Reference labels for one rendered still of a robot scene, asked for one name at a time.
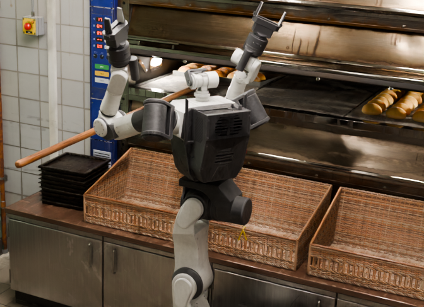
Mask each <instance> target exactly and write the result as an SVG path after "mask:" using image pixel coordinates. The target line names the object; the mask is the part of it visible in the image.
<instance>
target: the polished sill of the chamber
mask: <svg viewBox="0 0 424 307"><path fill-rule="evenodd" d="M175 92H176V91H169V90H161V89H156V88H147V87H143V86H131V87H129V95H136V96H144V97H149V98H159V99H161V98H164V97H166V96H168V95H171V94H172V93H175ZM186 98H187V99H188V98H195V96H194V94H190V93H187V94H185V95H182V96H180V97H178V98H176V99H174V100H181V99H186ZM172 101H173V100H172ZM263 107H264V109H265V111H266V113H267V115H268V116H272V117H279V118H284V119H292V120H299V121H304V122H312V123H317V124H324V125H332V126H337V127H345V128H349V129H357V130H365V131H369V132H377V133H382V134H390V135H394V136H402V137H410V138H415V139H423V140H424V128H419V127H410V126H406V125H397V124H390V123H385V122H377V121H372V120H363V119H356V118H351V117H343V116H338V115H330V114H325V113H317V112H309V111H304V110H296V109H291V108H283V107H275V106H270V105H263Z"/></svg>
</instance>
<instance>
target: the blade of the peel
mask: <svg viewBox="0 0 424 307"><path fill-rule="evenodd" d="M184 73H185V72H180V71H178V70H174V71H173V76H182V77H185V76H184ZM262 73H263V72H262ZM263 75H265V77H266V80H265V81H261V82H257V81H253V82H251V83H248V84H246V85H248V86H257V87H261V86H263V85H265V84H267V83H269V82H270V81H272V80H274V79H276V78H278V77H280V76H282V75H278V74H269V73H263ZM232 79H233V78H224V77H219V81H220V82H225V83H231V82H232Z"/></svg>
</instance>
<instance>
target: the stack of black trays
mask: <svg viewBox="0 0 424 307"><path fill-rule="evenodd" d="M110 161H111V159H108V158H101V157H96V156H89V155H85V154H77V153H70V152H65V153H62V154H60V155H59V156H56V157H55V158H52V159H50V160H48V161H46V162H45V163H42V164H41V165H39V166H38V168H41V169H40V170H39V171H41V173H40V174H38V175H41V176H42V177H40V178H39V179H41V181H40V182H38V183H41V186H39V187H40V188H42V189H41V190H40V191H39V192H41V193H42V194H41V195H39V196H42V198H41V199H40V200H42V203H43V204H50V205H53V206H60V207H66V208H70V209H76V210H80V211H84V206H83V194H84V193H85V192H86V191H87V190H88V189H89V188H90V187H91V186H92V185H93V184H94V183H95V182H96V181H97V180H98V179H99V178H100V177H101V176H102V175H103V174H104V173H105V172H106V171H107V170H108V169H109V165H111V164H109V162H110Z"/></svg>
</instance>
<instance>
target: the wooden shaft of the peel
mask: <svg viewBox="0 0 424 307"><path fill-rule="evenodd" d="M196 89H197V88H196ZM196 89H194V90H196ZM194 90H192V89H190V87H187V88H184V89H183V90H180V91H177V92H175V93H172V94H171V95H168V96H166V97H164V98H161V99H162V100H165V101H167V102H169V101H172V100H174V99H176V98H178V97H180V96H182V95H185V94H187V93H190V92H192V91H194ZM142 108H144V106H143V107H141V108H138V109H136V110H133V111H132V112H129V113H126V115H127V114H130V113H133V112H135V111H137V110H140V109H142ZM95 134H96V132H95V131H94V128H92V129H90V130H87V131H85V132H82V133H80V134H78V135H76V136H73V137H71V138H69V139H66V140H64V141H62V142H59V143H57V144H55V145H53V146H50V147H48V148H45V149H43V150H41V151H39V152H36V153H34V154H31V155H29V156H27V157H25V158H22V159H20V160H18V161H16V162H15V166H16V167H17V168H22V167H24V166H26V165H29V164H30V163H33V162H35V161H37V160H40V159H42V158H44V157H46V156H48V155H51V154H53V153H55V152H58V151H60V150H62V149H64V148H66V147H69V146H71V145H73V144H76V143H77V142H80V141H82V140H84V139H87V138H89V137H91V136H94V135H95Z"/></svg>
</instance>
